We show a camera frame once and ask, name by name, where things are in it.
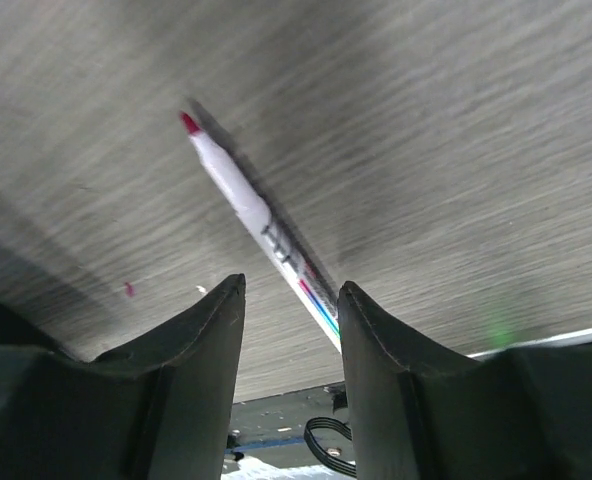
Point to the white red-tipped whiteboard marker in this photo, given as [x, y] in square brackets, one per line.
[264, 227]

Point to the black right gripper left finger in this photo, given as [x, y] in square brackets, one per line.
[157, 407]

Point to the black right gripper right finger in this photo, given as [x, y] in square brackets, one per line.
[419, 410]

